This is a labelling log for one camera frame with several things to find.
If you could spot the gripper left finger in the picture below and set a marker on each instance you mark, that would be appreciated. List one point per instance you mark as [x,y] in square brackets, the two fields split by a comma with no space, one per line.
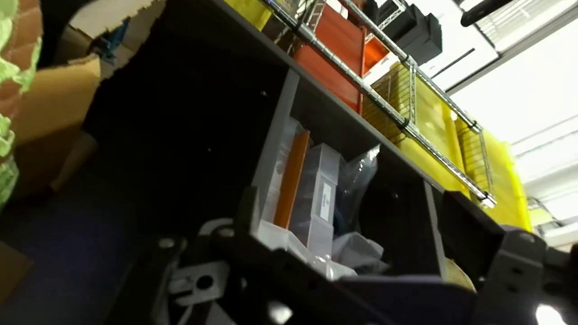
[271,289]

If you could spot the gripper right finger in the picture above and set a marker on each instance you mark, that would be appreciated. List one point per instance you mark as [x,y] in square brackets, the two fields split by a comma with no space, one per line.
[510,271]

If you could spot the low clear plastic box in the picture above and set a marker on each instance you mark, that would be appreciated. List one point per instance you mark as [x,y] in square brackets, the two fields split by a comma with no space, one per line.
[289,243]

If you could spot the tan round object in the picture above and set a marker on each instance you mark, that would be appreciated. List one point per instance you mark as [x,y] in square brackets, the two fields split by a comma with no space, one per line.
[458,273]

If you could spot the yellow plastic bin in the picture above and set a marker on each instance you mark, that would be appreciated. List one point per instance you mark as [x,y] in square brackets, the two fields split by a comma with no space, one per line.
[505,180]
[429,135]
[250,11]

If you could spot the white plastic bag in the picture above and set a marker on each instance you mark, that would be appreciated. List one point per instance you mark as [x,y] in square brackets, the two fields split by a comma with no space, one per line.
[359,253]

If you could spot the clear plastic box with label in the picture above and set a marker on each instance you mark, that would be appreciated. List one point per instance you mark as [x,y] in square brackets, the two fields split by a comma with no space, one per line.
[316,194]

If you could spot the orange flat panel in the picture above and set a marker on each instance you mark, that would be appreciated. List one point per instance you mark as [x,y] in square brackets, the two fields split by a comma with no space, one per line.
[291,180]

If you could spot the clear plastic bag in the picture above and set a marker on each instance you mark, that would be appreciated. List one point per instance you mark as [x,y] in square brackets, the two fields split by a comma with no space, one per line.
[356,180]

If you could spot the dark grey cubby shelf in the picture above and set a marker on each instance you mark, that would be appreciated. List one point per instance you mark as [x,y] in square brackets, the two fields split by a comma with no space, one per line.
[189,113]

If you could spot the orange plastic bin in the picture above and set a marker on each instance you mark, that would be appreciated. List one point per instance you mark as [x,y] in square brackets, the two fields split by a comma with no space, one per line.
[336,58]

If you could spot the stack of black boxes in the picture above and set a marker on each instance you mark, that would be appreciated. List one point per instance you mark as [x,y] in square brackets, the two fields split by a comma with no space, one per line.
[415,31]

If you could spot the brown cardboard piece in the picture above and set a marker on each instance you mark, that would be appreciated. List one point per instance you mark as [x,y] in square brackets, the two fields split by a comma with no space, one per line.
[11,271]

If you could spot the black bar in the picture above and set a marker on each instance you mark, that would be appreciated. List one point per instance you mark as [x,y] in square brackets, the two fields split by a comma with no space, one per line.
[483,11]

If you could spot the brown cardboard box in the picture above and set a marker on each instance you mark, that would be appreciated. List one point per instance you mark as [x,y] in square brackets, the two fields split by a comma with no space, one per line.
[54,108]

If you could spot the torn cardboard box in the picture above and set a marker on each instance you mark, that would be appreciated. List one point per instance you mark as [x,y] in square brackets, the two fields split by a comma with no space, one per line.
[104,22]

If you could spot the green and brick-red object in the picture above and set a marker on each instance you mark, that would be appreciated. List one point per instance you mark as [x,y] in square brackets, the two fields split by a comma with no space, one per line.
[11,54]

